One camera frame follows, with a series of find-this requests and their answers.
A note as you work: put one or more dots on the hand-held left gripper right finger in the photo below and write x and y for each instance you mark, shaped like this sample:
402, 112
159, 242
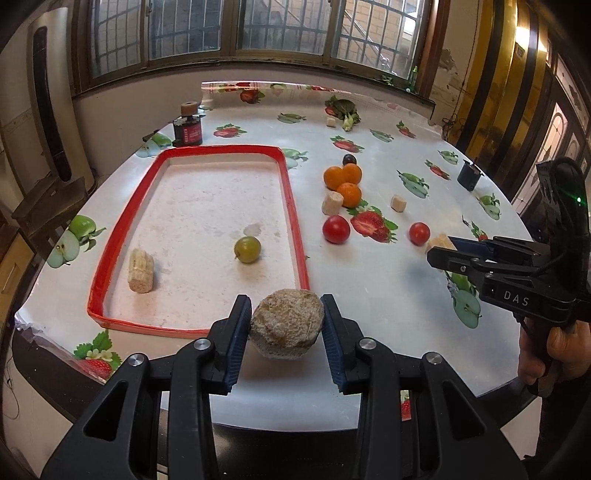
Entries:
331, 346

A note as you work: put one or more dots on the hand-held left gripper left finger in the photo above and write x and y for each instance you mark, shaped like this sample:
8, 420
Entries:
241, 346

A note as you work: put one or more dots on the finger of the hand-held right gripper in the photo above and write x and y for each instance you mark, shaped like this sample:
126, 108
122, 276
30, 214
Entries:
503, 248
455, 264

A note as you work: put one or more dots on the wide pale corn cob piece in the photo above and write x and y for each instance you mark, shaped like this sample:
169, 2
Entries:
438, 242

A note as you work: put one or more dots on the small red tomato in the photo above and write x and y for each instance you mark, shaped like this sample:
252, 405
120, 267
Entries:
419, 233

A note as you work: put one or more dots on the large beige bread chunk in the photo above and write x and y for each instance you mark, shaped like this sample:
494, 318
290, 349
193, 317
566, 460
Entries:
286, 323

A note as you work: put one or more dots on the small pale corn cob piece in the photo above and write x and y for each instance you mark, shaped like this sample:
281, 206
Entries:
398, 203

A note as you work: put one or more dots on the large red tomato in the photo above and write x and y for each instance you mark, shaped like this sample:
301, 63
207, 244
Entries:
335, 229

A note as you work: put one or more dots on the orange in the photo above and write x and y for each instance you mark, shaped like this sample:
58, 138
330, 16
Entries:
353, 172
332, 177
349, 194

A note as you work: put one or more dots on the red-rimmed white tray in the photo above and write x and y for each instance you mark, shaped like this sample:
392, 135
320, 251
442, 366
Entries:
207, 203

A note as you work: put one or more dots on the person's right hand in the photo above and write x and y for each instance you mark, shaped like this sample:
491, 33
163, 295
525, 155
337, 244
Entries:
568, 355

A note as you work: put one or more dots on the fruit-print tablecloth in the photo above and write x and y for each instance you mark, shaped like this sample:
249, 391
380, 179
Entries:
392, 300

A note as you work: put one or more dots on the small black container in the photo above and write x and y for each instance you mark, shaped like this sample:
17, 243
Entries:
468, 177

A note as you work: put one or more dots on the green grape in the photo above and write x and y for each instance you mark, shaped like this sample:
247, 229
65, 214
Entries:
247, 249

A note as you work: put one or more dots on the long pale corn cob piece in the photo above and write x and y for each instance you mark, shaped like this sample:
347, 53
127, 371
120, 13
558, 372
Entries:
141, 270

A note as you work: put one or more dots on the dark purple plum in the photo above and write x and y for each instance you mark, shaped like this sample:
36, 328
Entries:
349, 160

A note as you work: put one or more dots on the golden door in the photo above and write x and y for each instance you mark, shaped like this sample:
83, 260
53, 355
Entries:
508, 92

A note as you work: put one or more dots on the green bottle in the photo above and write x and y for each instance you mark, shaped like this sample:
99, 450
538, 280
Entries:
413, 79

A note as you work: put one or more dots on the leafy green vegetable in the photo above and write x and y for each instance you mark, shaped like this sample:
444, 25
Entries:
344, 108

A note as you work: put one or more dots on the black jar with red label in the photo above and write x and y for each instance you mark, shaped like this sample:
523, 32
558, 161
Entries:
187, 131

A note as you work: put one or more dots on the dark wooden stool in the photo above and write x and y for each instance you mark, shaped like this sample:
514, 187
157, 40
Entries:
51, 203

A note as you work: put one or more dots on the cork-coloured round piece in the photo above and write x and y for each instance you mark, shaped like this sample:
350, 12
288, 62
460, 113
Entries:
189, 108

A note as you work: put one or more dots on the barred window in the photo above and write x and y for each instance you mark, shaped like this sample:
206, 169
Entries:
277, 27

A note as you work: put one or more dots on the white standing air conditioner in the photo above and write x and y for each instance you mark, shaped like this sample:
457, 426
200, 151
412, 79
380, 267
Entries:
69, 92

